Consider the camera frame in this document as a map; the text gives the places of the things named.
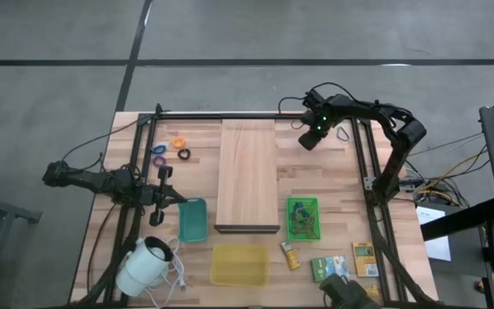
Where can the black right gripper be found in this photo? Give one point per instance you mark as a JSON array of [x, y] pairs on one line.
[[311, 139]]

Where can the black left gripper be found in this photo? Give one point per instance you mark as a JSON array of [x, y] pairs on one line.
[[161, 195]]

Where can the grey rubber band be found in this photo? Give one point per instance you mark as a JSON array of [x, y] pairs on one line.
[[339, 135]]

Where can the blue rubber band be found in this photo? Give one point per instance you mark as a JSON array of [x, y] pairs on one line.
[[298, 205]]

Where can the orange rubber band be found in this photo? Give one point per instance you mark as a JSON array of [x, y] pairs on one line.
[[305, 223]]

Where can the narrow yellow crayon box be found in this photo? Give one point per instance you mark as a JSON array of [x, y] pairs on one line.
[[290, 256]]

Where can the green crayon box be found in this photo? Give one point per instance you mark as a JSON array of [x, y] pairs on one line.
[[329, 267]]

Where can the large yellow crayon box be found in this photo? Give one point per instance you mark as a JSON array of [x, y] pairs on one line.
[[365, 258]]

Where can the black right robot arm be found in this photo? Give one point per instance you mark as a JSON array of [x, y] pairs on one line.
[[401, 141]]

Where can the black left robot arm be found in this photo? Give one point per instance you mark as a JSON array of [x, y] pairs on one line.
[[88, 180]]

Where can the black desk beam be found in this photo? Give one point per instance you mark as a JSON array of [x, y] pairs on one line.
[[457, 221]]

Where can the teal plastic tray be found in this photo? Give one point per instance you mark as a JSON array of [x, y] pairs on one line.
[[192, 221]]

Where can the white spot lamp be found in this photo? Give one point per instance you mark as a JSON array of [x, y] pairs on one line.
[[144, 266]]

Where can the green plastic tray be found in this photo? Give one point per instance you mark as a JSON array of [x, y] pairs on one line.
[[290, 232]]

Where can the yellow plastic tray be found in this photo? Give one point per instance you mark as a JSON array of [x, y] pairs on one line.
[[239, 265]]

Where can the small yellow box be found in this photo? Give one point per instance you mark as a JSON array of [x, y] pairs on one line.
[[374, 291]]

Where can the white paper sheet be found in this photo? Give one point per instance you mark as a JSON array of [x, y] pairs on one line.
[[437, 251]]

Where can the black aluminium table frame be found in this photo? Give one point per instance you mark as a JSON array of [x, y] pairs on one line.
[[251, 116]]

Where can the wooden riser with black frame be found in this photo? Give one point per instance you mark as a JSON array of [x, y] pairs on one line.
[[247, 171]]

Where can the silver metal bracket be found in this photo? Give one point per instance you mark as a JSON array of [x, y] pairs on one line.
[[369, 183]]

